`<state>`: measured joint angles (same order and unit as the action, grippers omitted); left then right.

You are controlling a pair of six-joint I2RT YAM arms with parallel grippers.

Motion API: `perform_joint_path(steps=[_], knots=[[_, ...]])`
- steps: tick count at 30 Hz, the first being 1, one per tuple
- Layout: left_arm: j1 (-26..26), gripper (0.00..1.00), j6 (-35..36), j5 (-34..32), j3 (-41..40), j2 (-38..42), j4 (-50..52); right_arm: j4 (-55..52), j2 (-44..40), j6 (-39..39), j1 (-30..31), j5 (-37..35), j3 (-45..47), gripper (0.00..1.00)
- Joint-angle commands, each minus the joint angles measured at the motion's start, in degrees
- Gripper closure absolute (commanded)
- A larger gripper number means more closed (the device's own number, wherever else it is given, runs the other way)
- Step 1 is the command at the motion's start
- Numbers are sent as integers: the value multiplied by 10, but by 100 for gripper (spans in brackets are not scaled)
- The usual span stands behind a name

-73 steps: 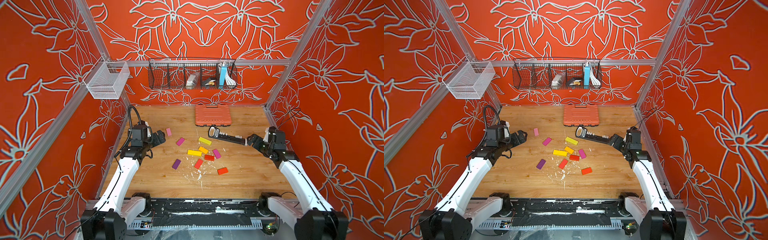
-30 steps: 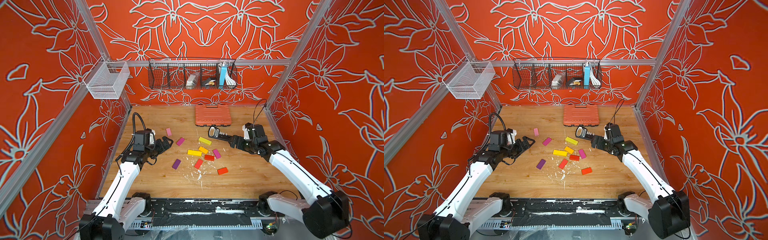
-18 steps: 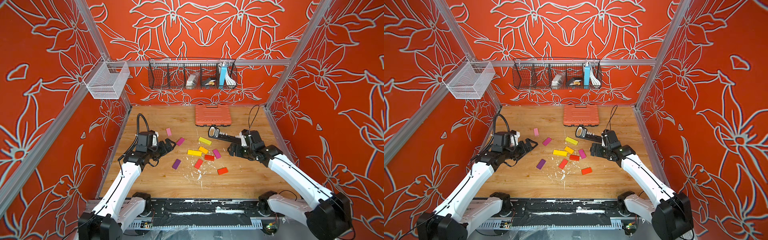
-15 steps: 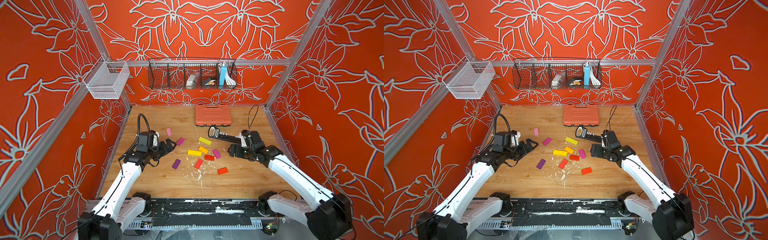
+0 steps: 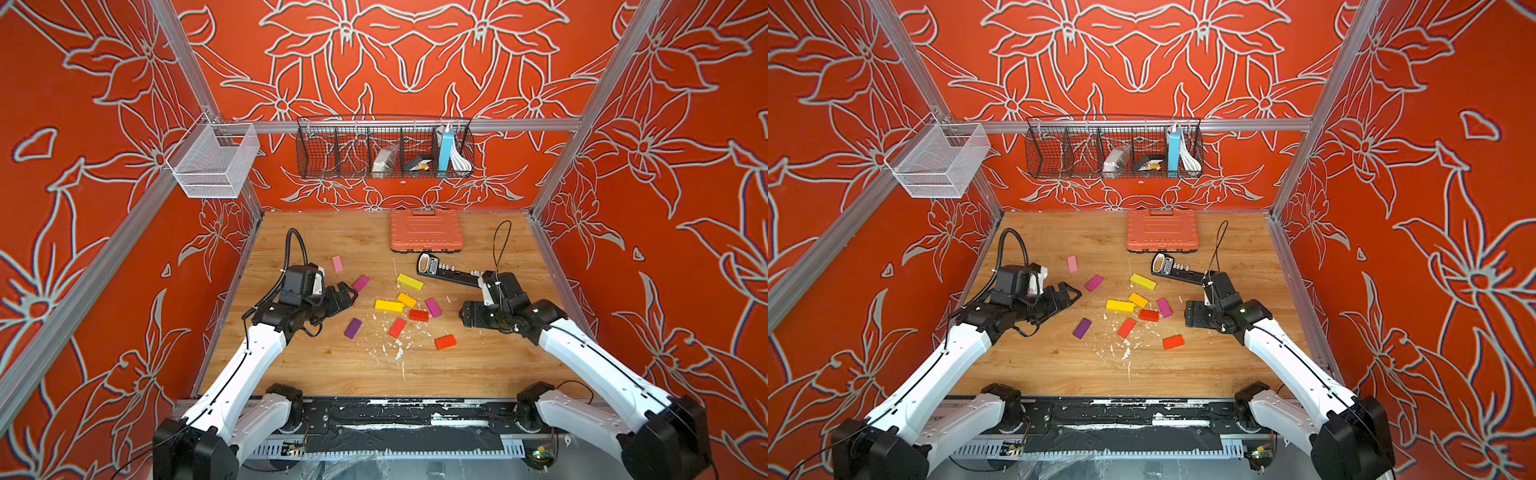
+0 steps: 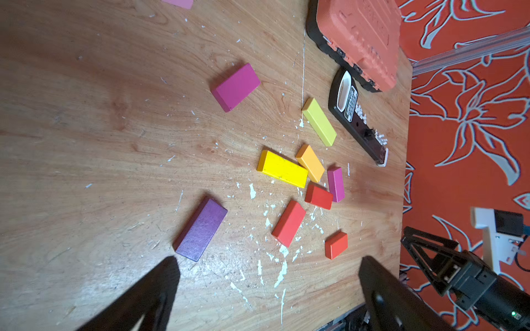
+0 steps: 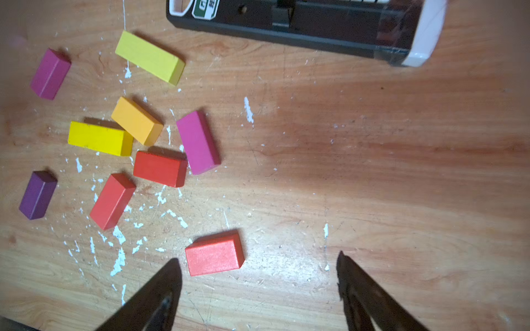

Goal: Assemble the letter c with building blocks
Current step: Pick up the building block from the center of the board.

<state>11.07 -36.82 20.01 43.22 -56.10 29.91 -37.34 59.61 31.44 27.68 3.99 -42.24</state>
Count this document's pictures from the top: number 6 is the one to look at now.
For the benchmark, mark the long red block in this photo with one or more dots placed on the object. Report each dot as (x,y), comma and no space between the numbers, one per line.
(289,223)

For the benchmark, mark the red cube block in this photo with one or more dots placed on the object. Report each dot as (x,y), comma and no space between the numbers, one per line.
(336,244)

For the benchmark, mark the dark purple block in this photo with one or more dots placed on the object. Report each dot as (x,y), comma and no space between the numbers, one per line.
(200,229)

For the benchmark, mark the small magenta block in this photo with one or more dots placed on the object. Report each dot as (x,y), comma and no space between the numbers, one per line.
(336,183)

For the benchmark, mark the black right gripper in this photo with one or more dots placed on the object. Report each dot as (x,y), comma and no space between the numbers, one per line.
(462,274)

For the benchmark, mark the small red block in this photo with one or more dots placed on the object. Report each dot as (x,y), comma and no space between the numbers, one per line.
(319,197)

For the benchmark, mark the lime yellow long block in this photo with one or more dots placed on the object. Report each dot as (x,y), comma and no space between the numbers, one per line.
(319,122)

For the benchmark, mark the light pink block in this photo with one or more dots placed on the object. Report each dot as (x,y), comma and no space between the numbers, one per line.
(186,4)

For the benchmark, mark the orange block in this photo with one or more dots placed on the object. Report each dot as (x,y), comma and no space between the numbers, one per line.
(307,158)

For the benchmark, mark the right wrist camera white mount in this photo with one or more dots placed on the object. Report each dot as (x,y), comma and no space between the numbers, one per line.
(502,232)

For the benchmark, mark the bright yellow block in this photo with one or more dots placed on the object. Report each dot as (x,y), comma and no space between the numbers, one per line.
(279,168)

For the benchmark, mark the orange plastic tool case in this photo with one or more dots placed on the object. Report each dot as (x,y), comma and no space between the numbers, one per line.
(361,36)

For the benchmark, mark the aluminium frame post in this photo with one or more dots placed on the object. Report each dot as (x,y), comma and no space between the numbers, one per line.
(490,45)

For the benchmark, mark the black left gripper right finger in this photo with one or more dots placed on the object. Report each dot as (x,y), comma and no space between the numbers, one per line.
(390,305)

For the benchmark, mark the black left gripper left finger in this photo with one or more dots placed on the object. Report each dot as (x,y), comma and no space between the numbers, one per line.
(148,302)

